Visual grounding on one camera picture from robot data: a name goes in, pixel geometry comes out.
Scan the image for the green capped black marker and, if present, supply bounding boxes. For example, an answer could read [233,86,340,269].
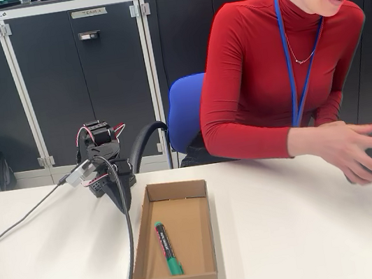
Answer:
[153,218,185,279]

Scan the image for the woman's left forearm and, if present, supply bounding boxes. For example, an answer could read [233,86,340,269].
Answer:
[309,92,348,128]

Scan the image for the woman's right forearm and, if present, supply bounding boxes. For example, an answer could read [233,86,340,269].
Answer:
[200,111,299,173]

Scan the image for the woman's right hand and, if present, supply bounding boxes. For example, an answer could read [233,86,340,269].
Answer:
[286,115,372,198]

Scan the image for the brown cardboard box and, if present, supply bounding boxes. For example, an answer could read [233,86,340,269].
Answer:
[117,174,224,279]

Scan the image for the blue chair backrest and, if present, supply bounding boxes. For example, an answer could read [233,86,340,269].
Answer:
[159,71,219,157]

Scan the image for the team four tape label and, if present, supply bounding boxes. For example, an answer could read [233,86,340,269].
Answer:
[70,6,108,20]

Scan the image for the woman in red sweater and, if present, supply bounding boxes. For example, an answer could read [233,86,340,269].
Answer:
[152,0,372,215]

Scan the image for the silver gripper camera box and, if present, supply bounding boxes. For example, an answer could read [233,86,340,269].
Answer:
[62,158,96,189]

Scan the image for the thick black cable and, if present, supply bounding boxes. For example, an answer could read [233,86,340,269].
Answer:
[86,151,141,279]

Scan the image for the thin black camera cable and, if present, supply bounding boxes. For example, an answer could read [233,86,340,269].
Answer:
[0,178,79,252]

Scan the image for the black cabinet door handle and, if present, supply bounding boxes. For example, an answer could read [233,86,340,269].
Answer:
[77,29,102,43]

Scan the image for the blue lanyard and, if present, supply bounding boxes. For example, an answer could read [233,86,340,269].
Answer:
[271,0,342,130]

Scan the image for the thin gold necklace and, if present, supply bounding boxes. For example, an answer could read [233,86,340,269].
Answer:
[283,28,320,67]

